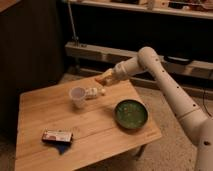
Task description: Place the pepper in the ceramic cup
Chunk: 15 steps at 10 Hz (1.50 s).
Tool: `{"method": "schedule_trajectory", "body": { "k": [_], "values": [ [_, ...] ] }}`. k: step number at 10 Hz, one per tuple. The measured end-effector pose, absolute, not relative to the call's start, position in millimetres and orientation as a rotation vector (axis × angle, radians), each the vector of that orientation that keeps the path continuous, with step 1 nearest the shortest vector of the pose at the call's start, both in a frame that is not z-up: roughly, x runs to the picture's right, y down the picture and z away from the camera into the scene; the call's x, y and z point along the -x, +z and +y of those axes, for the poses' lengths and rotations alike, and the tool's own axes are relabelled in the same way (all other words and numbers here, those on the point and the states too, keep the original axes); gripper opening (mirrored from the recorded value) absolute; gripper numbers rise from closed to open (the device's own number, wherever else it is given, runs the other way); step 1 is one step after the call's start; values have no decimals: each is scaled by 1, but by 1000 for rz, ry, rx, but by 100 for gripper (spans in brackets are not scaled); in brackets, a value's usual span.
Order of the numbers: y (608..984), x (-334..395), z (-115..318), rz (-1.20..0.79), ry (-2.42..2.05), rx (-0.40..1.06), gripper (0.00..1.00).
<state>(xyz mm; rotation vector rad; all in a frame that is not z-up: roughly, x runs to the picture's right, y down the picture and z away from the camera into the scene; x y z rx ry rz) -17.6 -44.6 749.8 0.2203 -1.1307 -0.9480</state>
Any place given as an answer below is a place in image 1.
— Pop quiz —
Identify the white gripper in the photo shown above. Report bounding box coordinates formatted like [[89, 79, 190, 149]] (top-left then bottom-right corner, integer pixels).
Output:
[[95, 62, 129, 86]]

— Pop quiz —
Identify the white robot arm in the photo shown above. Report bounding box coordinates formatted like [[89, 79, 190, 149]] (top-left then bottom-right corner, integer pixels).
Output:
[[95, 47, 213, 171]]

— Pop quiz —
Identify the pale pepper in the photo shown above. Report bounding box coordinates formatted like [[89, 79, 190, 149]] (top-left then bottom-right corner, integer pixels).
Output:
[[86, 87, 106, 99]]

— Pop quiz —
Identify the white ceramic cup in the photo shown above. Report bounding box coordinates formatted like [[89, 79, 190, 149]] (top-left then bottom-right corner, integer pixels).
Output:
[[69, 87, 86, 108]]

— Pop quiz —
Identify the wooden shelf unit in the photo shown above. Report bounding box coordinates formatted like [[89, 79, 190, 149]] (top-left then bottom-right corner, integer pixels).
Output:
[[65, 0, 213, 78]]

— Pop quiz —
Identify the green round plate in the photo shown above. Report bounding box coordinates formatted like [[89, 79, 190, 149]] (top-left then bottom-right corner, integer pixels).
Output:
[[114, 99, 148, 130]]

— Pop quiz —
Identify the metal pole stand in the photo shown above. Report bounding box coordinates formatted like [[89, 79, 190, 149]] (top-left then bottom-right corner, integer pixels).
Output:
[[67, 0, 79, 46]]

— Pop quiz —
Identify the black device on shelf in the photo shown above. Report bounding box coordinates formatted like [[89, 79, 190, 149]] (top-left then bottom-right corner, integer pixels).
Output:
[[165, 56, 192, 65]]

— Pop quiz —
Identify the red white snack packet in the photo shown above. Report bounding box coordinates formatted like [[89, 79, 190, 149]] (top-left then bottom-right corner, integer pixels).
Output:
[[42, 130, 73, 144]]

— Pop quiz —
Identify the wooden table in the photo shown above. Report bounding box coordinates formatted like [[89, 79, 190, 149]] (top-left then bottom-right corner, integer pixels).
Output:
[[15, 77, 162, 171]]

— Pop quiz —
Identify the blue cloth piece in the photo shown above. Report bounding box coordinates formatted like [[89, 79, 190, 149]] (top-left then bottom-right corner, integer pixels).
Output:
[[56, 144, 70, 155]]

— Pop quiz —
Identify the dark wooden cabinet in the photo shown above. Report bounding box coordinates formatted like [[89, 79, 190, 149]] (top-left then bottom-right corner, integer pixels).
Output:
[[0, 0, 64, 135]]

